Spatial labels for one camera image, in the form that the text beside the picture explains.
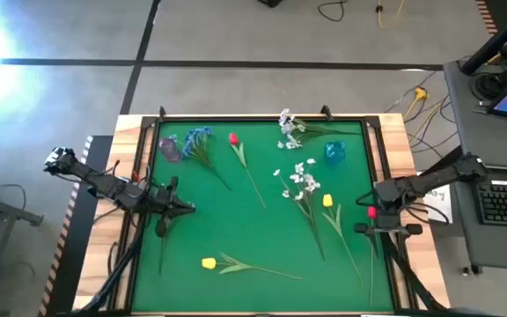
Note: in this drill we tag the blue glass vase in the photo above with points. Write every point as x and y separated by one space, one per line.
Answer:
335 152

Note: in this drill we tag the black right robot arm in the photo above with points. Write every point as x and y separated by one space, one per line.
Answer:
434 180

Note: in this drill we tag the white flower bunch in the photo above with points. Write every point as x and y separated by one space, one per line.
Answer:
302 178
288 128

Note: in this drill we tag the green table mat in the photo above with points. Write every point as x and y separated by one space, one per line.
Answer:
253 229

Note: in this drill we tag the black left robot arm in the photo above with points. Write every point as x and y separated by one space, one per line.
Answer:
104 185

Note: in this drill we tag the black monitor pole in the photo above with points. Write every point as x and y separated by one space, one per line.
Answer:
495 42

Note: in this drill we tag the purple glass vase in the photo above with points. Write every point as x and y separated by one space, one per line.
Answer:
170 150

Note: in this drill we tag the yellow power plug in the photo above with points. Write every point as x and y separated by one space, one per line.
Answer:
421 93

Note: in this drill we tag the gray side desk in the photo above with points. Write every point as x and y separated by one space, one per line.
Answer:
491 145

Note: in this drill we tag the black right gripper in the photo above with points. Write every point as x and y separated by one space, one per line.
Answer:
387 218

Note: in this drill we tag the white paper sheet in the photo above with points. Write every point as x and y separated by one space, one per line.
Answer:
439 202

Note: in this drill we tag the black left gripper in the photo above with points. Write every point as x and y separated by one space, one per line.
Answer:
165 204

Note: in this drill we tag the yellow tulip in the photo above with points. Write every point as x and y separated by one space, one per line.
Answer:
209 263
327 201

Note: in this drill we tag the black keyboard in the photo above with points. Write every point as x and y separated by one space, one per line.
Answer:
506 203

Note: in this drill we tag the black table frame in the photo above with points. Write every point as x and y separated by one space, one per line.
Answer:
370 125

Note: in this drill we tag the red tulip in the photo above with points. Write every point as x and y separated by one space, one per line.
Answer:
372 212
233 139

